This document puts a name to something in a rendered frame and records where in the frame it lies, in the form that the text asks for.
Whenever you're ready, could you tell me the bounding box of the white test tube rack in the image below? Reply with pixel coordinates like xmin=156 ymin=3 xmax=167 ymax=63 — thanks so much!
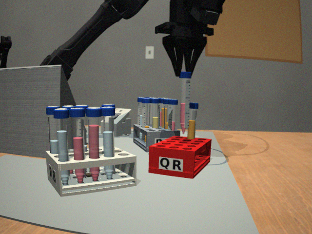
xmin=46 ymin=147 xmax=137 ymax=197

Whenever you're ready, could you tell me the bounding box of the red test tube rack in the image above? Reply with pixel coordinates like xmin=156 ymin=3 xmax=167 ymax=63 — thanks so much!
xmin=149 ymin=136 xmax=212 ymax=179

